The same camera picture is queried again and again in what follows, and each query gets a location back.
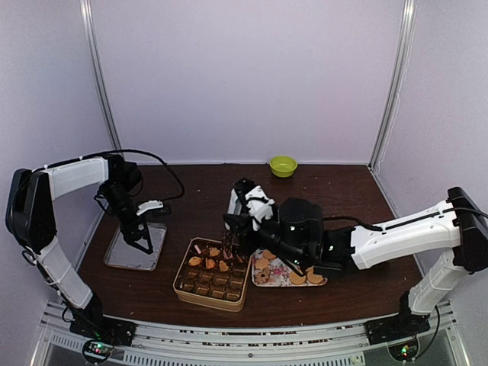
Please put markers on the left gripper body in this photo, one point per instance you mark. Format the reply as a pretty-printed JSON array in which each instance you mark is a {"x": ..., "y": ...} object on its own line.
[{"x": 125, "y": 225}]

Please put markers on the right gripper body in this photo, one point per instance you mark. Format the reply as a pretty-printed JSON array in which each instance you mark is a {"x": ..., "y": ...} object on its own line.
[{"x": 245, "y": 226}]

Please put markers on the steel kitchen tongs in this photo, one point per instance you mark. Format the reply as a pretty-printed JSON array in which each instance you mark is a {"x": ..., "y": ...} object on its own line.
[{"x": 230, "y": 224}]

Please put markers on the flower shaped cookie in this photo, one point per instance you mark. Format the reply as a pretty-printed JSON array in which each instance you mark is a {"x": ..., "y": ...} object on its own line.
[{"x": 213, "y": 252}]

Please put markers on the orange sandwich cookie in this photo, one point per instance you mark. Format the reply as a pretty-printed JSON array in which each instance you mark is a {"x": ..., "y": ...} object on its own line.
[{"x": 210, "y": 263}]

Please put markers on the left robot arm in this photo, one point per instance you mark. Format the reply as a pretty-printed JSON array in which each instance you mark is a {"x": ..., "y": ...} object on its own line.
[{"x": 30, "y": 216}]

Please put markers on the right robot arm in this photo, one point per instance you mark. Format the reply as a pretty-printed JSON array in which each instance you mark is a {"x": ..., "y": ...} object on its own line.
[{"x": 298, "y": 234}]

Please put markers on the floral cookie tray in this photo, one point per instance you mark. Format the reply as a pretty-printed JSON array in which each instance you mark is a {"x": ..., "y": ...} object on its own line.
[{"x": 269, "y": 271}]

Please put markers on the round golden biscuit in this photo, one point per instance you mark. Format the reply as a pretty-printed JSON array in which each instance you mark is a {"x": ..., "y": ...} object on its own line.
[
  {"x": 297, "y": 280},
  {"x": 315, "y": 279}
]

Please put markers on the gold cookie tin box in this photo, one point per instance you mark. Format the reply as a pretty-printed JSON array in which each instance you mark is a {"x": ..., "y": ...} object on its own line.
[{"x": 222, "y": 288}]

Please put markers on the green plastic bowl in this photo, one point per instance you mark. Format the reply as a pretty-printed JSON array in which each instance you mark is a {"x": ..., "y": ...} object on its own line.
[{"x": 283, "y": 166}]

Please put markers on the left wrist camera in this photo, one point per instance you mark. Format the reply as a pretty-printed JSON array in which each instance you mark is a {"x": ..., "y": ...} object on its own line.
[{"x": 155, "y": 207}]

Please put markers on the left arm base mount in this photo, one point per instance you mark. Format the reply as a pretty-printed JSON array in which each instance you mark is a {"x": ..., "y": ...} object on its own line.
[{"x": 102, "y": 341}]

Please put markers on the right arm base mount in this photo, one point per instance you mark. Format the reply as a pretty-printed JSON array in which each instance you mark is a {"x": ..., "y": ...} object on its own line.
[{"x": 400, "y": 337}]

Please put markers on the front aluminium rail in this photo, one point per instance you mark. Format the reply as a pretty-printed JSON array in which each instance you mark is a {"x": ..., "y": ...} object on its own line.
[{"x": 327, "y": 344}]

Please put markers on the left aluminium frame post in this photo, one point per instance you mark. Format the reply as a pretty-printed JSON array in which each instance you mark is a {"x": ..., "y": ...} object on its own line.
[{"x": 100, "y": 84}]

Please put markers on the aluminium frame post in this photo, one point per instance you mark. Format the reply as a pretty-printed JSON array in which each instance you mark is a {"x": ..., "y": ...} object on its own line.
[
  {"x": 100, "y": 84},
  {"x": 393, "y": 96}
]

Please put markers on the right aluminium frame post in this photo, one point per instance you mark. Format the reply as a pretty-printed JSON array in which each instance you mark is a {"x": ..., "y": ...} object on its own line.
[{"x": 393, "y": 96}]

